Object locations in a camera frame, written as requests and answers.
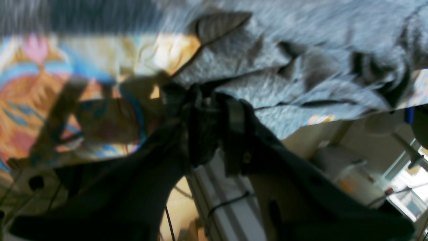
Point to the aluminium table frame rail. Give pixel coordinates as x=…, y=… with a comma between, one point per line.
x=227, y=206

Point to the grey t-shirt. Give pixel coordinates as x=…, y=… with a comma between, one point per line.
x=295, y=59

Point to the patterned tablecloth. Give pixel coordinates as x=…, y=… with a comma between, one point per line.
x=70, y=100

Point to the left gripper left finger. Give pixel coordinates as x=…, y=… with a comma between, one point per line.
x=127, y=202

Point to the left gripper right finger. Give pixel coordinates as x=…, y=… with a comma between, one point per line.
x=297, y=202

